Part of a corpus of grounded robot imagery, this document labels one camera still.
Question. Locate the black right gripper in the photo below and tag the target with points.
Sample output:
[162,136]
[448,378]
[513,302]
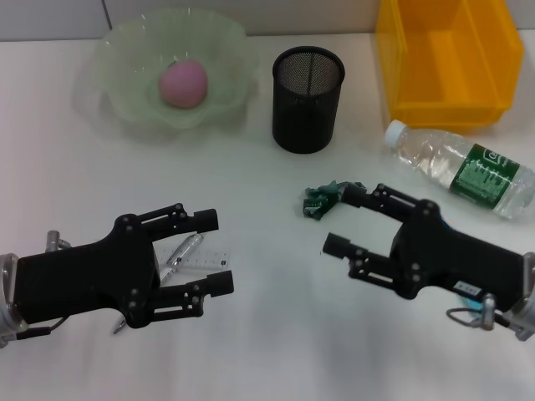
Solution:
[451,259]

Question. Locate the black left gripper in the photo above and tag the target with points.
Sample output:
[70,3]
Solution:
[83,275]

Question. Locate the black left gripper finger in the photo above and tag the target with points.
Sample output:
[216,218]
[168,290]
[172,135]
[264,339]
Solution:
[219,284]
[207,220]

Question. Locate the green plastic wrapper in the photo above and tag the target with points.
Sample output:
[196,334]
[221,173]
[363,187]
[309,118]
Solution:
[319,202]

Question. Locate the clear green-label water bottle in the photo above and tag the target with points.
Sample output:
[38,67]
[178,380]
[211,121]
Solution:
[451,163]

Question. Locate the pink toy peach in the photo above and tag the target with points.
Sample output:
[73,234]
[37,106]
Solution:
[181,83]

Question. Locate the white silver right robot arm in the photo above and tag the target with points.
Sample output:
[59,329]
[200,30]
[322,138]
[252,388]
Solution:
[527,301]

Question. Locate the clear plastic ruler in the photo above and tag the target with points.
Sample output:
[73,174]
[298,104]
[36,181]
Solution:
[209,259]

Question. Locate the silver ballpoint pen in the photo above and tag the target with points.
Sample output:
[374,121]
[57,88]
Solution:
[184,248]

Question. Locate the black mesh pen holder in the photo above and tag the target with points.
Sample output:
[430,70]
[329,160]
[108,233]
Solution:
[305,113]

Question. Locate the light blue scissors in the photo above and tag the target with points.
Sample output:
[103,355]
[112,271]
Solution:
[470,303]

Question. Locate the translucent green fruit bowl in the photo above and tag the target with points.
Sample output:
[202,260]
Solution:
[225,62]

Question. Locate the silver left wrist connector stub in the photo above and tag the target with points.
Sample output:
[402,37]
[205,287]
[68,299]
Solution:
[53,240]

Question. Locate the yellow plastic bin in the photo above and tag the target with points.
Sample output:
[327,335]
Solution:
[451,62]

